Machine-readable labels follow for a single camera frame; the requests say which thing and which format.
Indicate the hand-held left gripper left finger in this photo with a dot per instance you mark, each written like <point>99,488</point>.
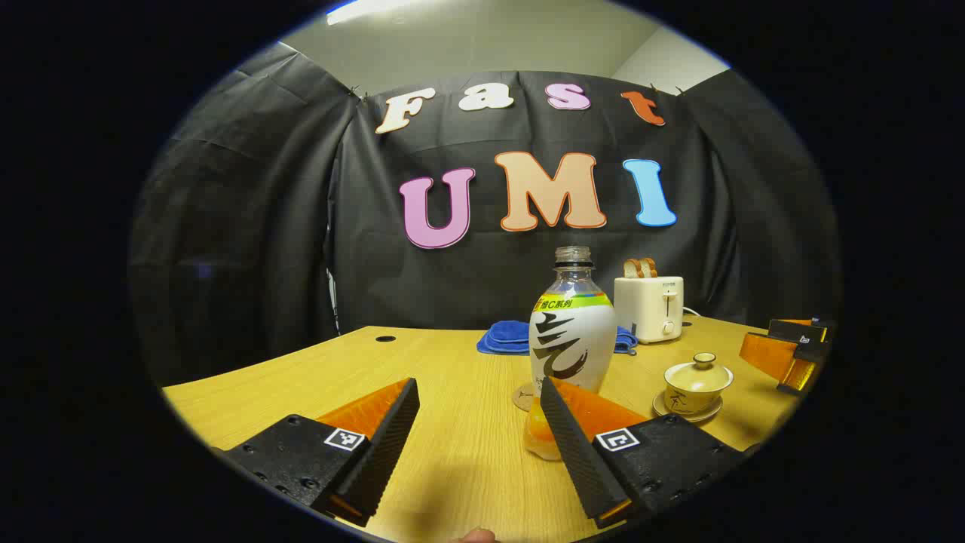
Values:
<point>392,445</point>

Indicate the beige teacup lid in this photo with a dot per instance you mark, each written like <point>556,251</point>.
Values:
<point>701,369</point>

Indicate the cream toaster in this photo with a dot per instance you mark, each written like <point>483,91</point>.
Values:
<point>648,309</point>

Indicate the blue towel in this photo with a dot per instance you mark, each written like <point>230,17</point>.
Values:
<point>505,336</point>

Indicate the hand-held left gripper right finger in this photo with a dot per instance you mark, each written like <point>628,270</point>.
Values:
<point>573,445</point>

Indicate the black backdrop cloth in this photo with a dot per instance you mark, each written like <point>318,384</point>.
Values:
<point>264,226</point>

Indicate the toast bread slice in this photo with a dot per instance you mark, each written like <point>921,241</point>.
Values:
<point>650,267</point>
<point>632,269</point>

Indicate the round cork coaster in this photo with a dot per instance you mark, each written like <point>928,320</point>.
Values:
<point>522,397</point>

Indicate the white label water bottle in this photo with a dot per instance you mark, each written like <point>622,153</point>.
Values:
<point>573,339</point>

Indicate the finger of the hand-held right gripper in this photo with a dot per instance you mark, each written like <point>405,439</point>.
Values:
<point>791,330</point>
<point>769,356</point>

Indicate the beige saucer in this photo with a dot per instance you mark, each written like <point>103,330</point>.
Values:
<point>709,416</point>

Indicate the beige teacup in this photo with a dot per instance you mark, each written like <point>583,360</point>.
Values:
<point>695,398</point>

